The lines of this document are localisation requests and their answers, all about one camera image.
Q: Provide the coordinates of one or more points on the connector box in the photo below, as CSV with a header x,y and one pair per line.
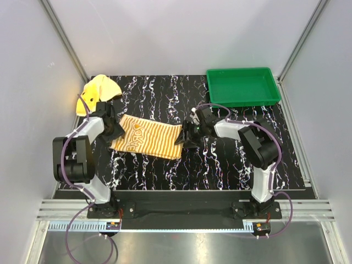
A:
x,y
113,226
262,229

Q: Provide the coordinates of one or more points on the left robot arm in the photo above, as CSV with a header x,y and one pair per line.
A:
x,y
73,161

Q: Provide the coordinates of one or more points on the green plastic tray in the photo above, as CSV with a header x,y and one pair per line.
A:
x,y
242,87

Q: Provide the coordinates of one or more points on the aluminium frame rail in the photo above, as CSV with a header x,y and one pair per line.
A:
x,y
72,214

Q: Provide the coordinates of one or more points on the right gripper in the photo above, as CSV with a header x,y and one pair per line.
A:
x,y
182,134

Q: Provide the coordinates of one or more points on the orange striped towel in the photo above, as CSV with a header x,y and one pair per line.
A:
x,y
149,138

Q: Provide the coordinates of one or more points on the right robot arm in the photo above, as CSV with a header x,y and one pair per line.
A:
x,y
261,146

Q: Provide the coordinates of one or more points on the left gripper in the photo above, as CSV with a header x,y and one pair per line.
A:
x,y
117,131

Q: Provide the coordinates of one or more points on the left connector box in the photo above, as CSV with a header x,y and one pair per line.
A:
x,y
113,226

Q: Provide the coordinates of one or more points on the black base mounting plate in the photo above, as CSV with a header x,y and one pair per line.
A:
x,y
178,210

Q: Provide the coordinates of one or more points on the yellow chick towel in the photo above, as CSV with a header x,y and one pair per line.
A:
x,y
100,89

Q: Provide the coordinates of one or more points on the right connector box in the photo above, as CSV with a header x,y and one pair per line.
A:
x,y
262,229

